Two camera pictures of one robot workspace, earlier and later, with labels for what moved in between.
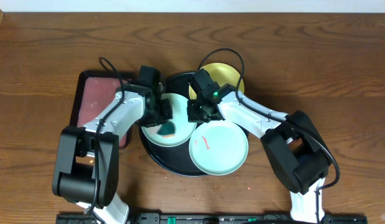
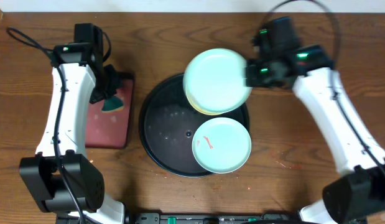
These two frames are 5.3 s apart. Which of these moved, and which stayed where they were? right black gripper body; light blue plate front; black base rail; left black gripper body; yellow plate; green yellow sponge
Moved: green yellow sponge; right black gripper body; yellow plate; left black gripper body
Stayed: black base rail; light blue plate front
